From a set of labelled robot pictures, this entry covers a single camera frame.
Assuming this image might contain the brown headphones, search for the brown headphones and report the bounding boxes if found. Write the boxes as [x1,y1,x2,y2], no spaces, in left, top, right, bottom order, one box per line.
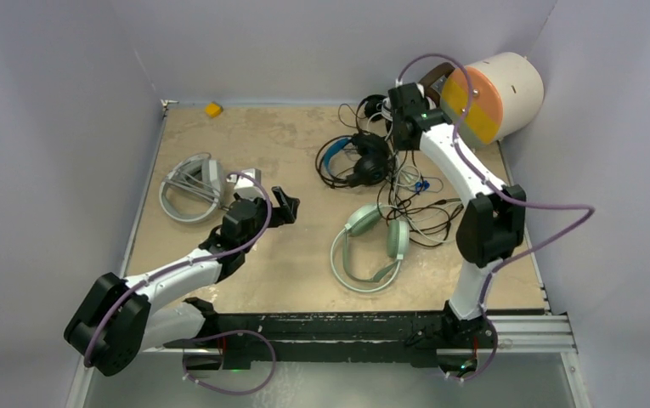
[418,62,455,99]

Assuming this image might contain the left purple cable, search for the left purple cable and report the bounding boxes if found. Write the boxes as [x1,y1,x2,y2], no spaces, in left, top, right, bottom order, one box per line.
[82,171,278,395]

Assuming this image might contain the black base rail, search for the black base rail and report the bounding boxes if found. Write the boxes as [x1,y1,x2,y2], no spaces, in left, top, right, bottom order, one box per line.
[144,298,576,373]

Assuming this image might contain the grey white headphone cable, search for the grey white headphone cable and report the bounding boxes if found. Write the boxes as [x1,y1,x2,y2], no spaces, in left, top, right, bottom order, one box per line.
[167,163,235,214]

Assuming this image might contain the mint green headphones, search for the mint green headphones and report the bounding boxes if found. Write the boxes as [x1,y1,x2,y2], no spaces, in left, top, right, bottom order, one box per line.
[329,202,410,294]

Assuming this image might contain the white grey headphones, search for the white grey headphones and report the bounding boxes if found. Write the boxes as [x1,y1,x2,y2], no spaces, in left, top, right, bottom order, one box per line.
[159,152,225,224]

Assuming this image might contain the black blue headphones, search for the black blue headphones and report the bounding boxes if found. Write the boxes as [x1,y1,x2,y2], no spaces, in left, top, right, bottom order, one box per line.
[314,131,395,190]

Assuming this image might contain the small yellow block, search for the small yellow block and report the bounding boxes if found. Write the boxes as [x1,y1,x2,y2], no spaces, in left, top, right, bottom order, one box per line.
[203,102,223,118]

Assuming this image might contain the dark brown headphone cable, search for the dark brown headphone cable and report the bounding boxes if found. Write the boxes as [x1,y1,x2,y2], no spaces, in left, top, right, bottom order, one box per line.
[377,168,466,249]

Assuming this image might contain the round pastel drawer cabinet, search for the round pastel drawer cabinet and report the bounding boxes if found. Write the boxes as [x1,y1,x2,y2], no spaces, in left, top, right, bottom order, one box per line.
[459,52,545,149]

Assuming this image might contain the purple cable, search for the purple cable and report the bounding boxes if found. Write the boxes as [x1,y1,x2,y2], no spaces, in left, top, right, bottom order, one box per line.
[396,53,596,384]
[82,171,278,395]

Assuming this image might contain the small black on-ear headphones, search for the small black on-ear headphones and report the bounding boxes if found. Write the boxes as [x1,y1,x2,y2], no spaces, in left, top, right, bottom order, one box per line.
[354,93,388,130]

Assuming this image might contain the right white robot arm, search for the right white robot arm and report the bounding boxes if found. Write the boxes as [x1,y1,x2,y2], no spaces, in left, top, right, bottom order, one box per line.
[387,82,526,346]

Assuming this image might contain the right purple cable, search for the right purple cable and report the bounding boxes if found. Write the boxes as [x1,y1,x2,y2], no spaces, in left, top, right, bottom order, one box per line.
[396,53,596,384]

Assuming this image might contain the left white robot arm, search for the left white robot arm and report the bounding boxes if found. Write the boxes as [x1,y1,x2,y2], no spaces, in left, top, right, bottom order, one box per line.
[64,186,301,377]

